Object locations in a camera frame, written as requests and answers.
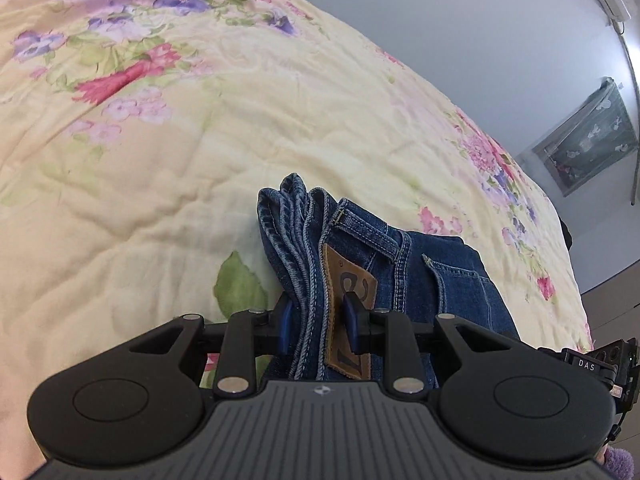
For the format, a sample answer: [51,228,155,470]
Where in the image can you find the white air conditioner pipe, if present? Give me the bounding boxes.
[617,19,640,201]

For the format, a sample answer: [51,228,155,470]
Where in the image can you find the blue denim pants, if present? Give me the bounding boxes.
[257,172,522,392]

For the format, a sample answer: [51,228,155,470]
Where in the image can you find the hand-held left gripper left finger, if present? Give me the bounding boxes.
[128,293,297,397]

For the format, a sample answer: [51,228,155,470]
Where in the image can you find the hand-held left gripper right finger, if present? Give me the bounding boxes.
[342,292,517,397]

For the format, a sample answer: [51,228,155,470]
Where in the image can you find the person's right forearm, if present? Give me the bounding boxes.
[595,447,640,480]

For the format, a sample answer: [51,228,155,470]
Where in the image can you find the grey framed window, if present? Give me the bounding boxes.
[517,76,639,197]

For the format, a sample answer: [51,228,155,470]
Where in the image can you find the floral yellow quilt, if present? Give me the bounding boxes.
[0,0,597,480]

